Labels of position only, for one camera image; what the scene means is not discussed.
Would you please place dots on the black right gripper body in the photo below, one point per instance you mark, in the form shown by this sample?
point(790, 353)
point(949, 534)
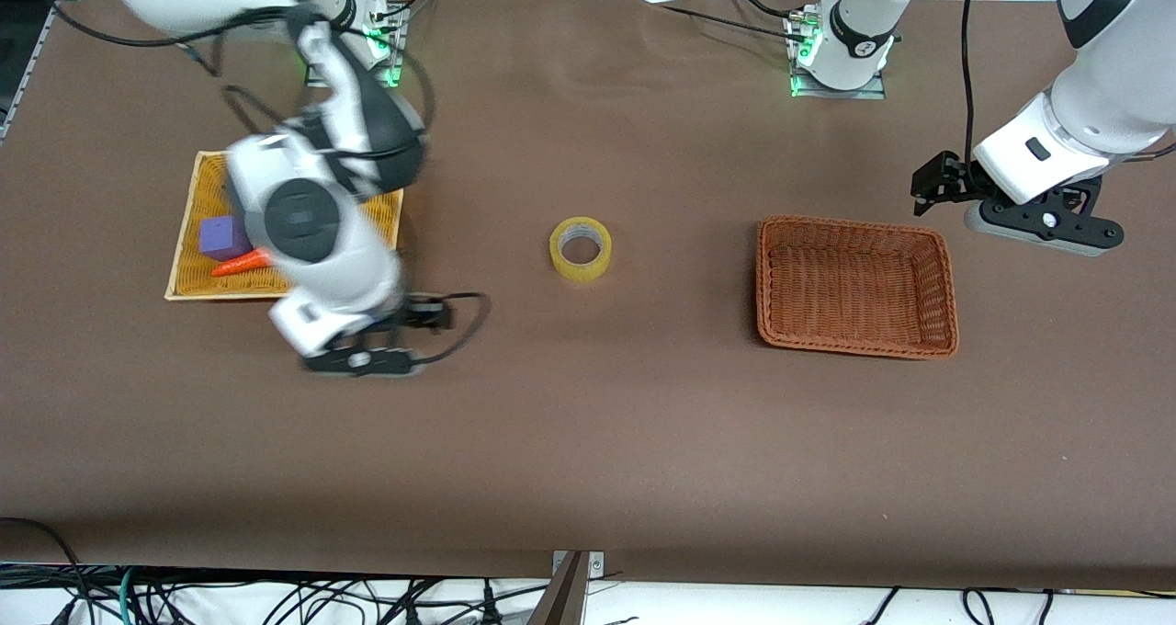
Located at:
point(424, 315)

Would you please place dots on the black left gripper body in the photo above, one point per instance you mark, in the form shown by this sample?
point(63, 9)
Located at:
point(946, 181)

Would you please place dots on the yellow packing tape roll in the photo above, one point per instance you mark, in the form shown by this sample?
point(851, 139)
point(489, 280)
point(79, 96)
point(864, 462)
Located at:
point(560, 262)

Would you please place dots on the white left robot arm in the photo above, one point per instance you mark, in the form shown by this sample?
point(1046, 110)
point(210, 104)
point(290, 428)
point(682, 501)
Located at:
point(1102, 101)

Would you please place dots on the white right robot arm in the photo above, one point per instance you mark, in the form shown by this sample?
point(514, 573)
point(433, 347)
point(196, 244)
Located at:
point(358, 267)

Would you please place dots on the brown wicker basket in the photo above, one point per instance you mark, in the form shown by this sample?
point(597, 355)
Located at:
point(854, 289)

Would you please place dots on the orange toy carrot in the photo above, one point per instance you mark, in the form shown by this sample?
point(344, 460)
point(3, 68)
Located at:
point(239, 264)

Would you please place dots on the purple cube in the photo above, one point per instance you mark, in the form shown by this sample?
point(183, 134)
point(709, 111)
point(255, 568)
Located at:
point(223, 237)

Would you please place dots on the yellow woven tray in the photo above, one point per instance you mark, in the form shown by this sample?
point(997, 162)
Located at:
point(197, 276)

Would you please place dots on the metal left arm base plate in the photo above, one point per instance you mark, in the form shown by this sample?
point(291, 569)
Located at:
point(859, 93)

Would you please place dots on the metal table bracket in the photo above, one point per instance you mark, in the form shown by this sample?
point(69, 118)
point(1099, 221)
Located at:
point(574, 588)

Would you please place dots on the aluminium frame rail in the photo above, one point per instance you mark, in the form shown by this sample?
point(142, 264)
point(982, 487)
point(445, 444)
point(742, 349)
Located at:
point(41, 51)

